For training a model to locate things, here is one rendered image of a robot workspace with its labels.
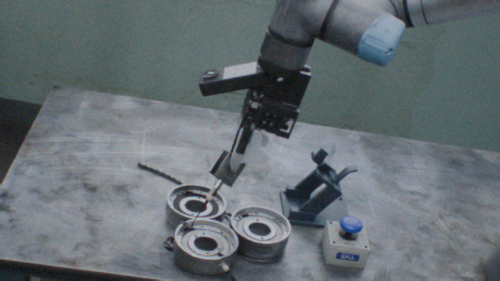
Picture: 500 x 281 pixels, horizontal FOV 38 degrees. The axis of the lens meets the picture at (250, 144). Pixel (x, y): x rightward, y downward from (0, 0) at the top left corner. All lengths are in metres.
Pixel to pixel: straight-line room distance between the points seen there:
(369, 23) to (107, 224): 0.55
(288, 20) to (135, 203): 0.45
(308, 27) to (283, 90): 0.13
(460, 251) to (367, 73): 1.60
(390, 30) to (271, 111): 0.23
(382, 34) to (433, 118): 2.02
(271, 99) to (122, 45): 1.76
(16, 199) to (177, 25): 1.61
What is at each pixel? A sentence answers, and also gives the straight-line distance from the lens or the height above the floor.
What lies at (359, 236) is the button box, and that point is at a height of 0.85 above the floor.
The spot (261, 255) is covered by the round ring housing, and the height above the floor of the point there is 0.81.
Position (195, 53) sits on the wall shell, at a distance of 2.87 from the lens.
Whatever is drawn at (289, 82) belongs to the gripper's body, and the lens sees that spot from 1.17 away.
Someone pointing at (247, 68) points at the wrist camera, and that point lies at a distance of 1.18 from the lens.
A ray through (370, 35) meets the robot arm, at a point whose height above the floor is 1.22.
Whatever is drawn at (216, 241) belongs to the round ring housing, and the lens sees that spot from 1.23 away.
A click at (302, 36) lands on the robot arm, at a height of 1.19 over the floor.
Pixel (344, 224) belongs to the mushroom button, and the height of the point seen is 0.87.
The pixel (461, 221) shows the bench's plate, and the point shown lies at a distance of 1.52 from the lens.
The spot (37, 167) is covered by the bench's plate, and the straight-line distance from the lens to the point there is 1.42.
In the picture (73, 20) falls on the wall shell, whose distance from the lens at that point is 2.89.
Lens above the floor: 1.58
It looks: 30 degrees down
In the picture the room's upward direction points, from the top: 11 degrees clockwise
